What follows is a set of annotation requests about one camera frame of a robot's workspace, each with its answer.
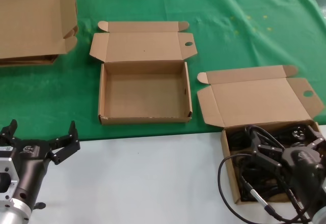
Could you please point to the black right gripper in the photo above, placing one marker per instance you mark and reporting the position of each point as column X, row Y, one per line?
column 305, row 168

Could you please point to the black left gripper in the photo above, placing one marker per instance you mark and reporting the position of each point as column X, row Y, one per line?
column 30, row 168

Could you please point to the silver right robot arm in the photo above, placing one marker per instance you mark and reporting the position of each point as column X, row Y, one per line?
column 321, row 215

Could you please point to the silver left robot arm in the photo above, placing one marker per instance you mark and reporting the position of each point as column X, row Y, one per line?
column 12, row 212

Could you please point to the open brown cardboard box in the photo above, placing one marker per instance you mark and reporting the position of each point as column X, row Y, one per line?
column 254, row 99
column 142, row 94

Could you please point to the small black knob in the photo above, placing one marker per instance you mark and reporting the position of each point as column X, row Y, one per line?
column 39, row 205

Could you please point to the stacked flat cardboard boxes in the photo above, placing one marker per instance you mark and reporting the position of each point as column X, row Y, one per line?
column 30, row 60

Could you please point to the stack of flat cardboard boxes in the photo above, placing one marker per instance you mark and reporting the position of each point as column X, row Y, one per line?
column 30, row 17

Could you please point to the green tablecloth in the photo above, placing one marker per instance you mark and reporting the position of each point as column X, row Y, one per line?
column 229, row 43

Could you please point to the silver metal camera bracket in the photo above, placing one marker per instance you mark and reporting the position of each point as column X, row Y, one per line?
column 9, row 180

